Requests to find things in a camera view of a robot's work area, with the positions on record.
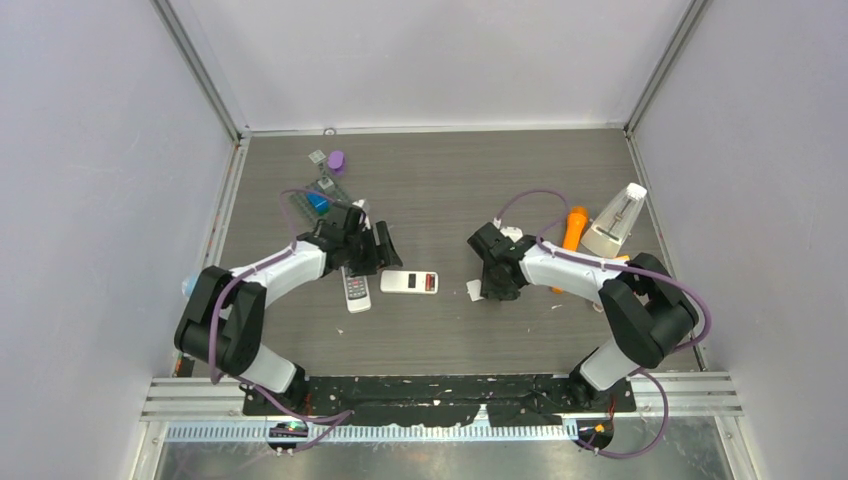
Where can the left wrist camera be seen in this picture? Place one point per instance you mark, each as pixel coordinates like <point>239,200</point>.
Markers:
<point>363,205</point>

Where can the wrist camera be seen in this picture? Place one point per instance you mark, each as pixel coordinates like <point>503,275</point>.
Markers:
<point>513,233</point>
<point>363,205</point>

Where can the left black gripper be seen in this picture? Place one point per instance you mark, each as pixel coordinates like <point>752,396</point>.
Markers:
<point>385,256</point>

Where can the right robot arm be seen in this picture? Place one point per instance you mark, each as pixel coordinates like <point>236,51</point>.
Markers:
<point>648,312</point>

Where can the white remote control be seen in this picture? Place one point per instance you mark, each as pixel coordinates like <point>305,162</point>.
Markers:
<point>357,292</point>

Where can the purple plastic cup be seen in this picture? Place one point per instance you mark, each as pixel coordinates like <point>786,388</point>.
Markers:
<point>336,162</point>

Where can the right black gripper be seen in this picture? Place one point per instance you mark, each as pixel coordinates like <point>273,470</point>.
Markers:
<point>489,290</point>

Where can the grey lego baseplate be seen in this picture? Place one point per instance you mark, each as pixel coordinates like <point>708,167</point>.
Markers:
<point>338,194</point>

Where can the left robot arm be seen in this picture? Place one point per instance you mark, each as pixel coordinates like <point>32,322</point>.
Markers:
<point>222,323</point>

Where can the blue lego brick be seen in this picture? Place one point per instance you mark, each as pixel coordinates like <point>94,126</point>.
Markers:
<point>319,204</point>

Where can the red and white remote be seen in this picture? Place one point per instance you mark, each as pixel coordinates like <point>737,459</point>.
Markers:
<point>404,282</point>

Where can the blue plastic bottle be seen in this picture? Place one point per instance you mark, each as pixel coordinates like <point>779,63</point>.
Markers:
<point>188,285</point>

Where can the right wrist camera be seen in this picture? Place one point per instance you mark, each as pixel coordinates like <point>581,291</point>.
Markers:
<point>513,233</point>

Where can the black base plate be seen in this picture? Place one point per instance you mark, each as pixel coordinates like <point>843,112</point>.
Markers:
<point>442,400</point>

